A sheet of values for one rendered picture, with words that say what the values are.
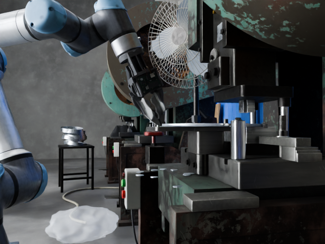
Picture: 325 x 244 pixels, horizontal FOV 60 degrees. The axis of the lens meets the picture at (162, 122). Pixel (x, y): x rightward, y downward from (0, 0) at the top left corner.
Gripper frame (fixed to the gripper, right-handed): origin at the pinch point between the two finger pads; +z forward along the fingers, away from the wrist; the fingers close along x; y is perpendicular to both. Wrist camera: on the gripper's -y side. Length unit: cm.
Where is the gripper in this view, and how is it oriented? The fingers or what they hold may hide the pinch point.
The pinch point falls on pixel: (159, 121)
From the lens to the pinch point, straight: 79.6
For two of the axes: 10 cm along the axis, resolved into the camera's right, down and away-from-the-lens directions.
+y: 2.5, -0.2, -9.7
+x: 8.8, -4.2, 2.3
